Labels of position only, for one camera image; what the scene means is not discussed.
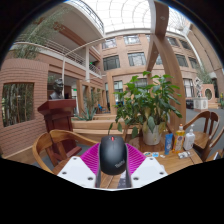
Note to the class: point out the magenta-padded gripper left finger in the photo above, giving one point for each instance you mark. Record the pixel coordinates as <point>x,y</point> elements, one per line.
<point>75,170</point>

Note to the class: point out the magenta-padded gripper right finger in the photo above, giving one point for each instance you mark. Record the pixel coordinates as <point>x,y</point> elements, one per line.
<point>148,170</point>

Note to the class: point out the black computer mouse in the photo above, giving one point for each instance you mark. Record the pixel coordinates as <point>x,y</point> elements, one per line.
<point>112,155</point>

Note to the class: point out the blue tube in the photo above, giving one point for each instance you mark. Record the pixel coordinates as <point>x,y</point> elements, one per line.
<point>168,144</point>

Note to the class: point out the small white packet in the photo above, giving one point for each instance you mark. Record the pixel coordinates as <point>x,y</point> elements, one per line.
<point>184,155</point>

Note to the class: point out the wooden armchair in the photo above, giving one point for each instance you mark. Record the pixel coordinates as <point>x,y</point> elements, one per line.
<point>43,143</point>
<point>133,131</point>
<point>218,155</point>
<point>201,133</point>

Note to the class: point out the white pump bottle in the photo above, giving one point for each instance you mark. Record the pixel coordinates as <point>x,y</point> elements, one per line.
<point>189,140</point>

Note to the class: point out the green potted plant white pot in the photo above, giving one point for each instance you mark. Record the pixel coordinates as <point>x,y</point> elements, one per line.
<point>148,103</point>

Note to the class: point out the dark bust statue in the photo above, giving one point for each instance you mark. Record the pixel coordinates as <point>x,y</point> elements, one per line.
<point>57,90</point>

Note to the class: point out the white statue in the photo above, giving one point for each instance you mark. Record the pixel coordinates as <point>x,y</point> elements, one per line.
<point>198,87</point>

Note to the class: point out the dark red wooden pedestal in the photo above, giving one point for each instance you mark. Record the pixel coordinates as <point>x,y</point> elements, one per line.
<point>58,123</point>

